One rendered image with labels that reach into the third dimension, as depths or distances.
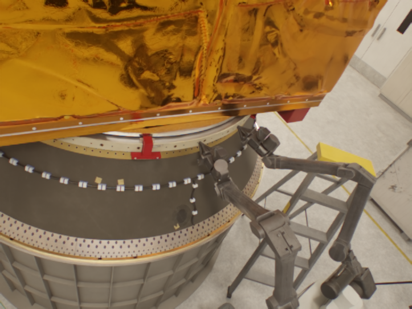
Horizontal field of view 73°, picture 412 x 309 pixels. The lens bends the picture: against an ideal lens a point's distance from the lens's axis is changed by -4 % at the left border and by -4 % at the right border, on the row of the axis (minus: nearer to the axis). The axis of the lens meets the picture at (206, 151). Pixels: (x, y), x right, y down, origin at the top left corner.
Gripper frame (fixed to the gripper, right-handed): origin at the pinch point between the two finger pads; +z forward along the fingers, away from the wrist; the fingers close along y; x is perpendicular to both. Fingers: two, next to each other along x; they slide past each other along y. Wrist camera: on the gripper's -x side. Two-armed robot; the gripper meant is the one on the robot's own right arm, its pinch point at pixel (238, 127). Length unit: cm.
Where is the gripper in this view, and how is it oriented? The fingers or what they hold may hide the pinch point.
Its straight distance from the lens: 152.7
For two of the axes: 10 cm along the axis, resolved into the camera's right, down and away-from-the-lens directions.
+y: -6.1, 4.2, -6.7
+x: -4.0, 5.7, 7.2
